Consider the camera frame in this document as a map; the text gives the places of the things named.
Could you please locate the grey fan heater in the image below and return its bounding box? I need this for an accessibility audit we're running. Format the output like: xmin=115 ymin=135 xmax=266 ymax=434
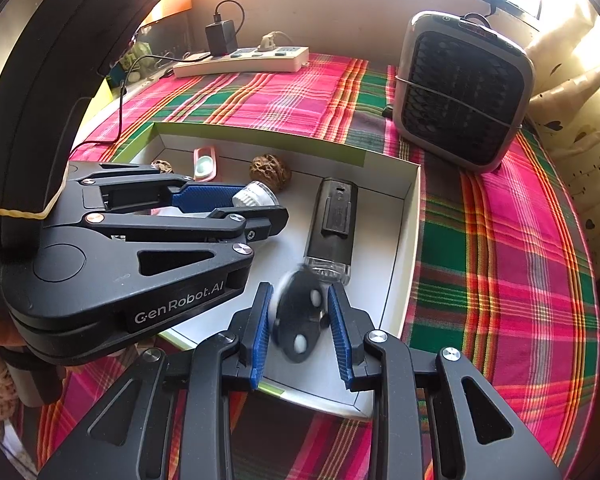
xmin=394 ymin=10 xmax=537 ymax=175

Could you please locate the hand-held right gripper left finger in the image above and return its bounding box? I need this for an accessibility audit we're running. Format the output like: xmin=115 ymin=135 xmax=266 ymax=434
xmin=37 ymin=281 xmax=276 ymax=480

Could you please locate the black disc toy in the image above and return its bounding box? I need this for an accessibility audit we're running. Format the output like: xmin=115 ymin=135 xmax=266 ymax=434
xmin=272 ymin=269 xmax=332 ymax=365

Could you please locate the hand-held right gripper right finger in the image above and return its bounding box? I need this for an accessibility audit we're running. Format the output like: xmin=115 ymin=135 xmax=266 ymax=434
xmin=326 ymin=282 xmax=563 ymax=480

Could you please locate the black charger cable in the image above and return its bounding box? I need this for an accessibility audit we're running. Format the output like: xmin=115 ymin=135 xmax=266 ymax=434
xmin=112 ymin=0 xmax=247 ymax=146

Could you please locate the plaid tablecloth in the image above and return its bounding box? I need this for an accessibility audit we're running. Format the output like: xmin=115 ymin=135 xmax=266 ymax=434
xmin=37 ymin=52 xmax=598 ymax=480

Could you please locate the white power plug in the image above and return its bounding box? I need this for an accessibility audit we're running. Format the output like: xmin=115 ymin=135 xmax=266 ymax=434
xmin=257 ymin=31 xmax=293 ymax=53

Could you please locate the yellow rubber band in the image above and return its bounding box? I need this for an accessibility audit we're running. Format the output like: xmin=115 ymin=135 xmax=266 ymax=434
xmin=0 ymin=185 xmax=66 ymax=221

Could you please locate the green white cardboard box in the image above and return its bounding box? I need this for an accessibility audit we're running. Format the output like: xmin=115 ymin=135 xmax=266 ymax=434
xmin=130 ymin=121 xmax=423 ymax=421

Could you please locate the beige heart print curtain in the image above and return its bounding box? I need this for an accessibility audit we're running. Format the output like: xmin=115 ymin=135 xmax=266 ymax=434
xmin=525 ymin=0 xmax=600 ymax=281

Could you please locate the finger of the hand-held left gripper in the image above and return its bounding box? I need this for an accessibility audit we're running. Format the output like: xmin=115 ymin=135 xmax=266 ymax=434
xmin=67 ymin=161 xmax=243 ymax=214
xmin=77 ymin=206 xmax=289 ymax=287

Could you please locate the pink toy shoe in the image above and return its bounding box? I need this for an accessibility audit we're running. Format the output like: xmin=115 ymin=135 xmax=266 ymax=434
xmin=192 ymin=146 xmax=218 ymax=182

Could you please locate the white round cap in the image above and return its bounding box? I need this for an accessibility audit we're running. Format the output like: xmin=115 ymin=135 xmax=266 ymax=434
xmin=231 ymin=180 xmax=281 ymax=209

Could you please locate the beige power strip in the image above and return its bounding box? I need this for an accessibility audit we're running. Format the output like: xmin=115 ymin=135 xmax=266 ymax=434
xmin=172 ymin=45 xmax=310 ymax=79

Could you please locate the black charger adapter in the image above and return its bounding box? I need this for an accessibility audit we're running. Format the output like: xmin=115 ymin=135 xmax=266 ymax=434
xmin=205 ymin=20 xmax=238 ymax=56

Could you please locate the black flashlight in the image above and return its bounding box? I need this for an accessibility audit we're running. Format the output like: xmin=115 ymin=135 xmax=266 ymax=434
xmin=300 ymin=177 xmax=358 ymax=288

